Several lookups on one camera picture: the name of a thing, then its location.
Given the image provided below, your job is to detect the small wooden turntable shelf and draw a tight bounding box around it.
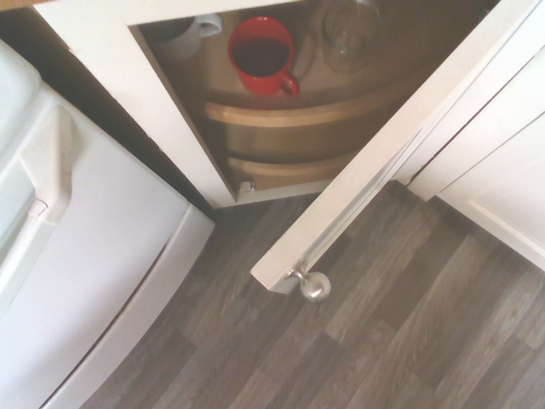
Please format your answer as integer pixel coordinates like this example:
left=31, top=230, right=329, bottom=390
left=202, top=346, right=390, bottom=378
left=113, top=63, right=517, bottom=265
left=225, top=147, right=361, bottom=192

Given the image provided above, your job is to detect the white kitchen stove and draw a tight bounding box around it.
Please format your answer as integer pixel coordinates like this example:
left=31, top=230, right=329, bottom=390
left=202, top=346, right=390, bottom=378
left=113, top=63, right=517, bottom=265
left=0, top=37, right=216, bottom=409

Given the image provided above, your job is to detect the white oven door handle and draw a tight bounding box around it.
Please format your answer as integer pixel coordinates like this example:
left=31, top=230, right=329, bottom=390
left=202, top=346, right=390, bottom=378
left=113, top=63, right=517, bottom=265
left=18, top=104, right=81, bottom=227

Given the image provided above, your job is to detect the white panelled cabinet door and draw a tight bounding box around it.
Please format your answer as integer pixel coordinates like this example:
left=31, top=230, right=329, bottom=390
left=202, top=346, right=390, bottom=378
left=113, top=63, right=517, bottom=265
left=395, top=25, right=545, bottom=274

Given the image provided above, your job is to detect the large wooden turntable shelf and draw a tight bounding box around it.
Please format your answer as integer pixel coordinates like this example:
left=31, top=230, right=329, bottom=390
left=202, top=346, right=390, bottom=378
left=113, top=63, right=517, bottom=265
left=161, top=0, right=469, bottom=129

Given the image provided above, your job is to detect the round silver door knob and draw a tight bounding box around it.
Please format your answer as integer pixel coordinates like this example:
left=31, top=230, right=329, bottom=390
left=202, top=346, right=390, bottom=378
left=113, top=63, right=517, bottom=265
left=284, top=263, right=332, bottom=304

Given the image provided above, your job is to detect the white corner cabinet door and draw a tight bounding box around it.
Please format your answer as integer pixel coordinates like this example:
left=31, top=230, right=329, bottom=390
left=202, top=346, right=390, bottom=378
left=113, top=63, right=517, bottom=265
left=250, top=0, right=545, bottom=296

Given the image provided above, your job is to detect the clear stemless glass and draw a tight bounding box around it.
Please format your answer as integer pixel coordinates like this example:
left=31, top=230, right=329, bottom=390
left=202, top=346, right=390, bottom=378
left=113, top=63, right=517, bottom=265
left=321, top=0, right=382, bottom=73

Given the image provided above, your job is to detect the red ceramic mug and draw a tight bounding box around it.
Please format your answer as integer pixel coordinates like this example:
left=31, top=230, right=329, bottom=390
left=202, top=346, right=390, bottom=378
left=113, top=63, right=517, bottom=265
left=227, top=15, right=301, bottom=98

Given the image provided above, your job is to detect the white corner cabinet frame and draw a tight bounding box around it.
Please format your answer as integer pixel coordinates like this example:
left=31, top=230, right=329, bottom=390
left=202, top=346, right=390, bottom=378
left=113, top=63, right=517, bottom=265
left=32, top=0, right=503, bottom=210

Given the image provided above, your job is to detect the white ceramic mug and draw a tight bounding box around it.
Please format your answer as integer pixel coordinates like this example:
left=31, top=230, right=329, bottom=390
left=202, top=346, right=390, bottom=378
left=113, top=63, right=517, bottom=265
left=144, top=12, right=223, bottom=61

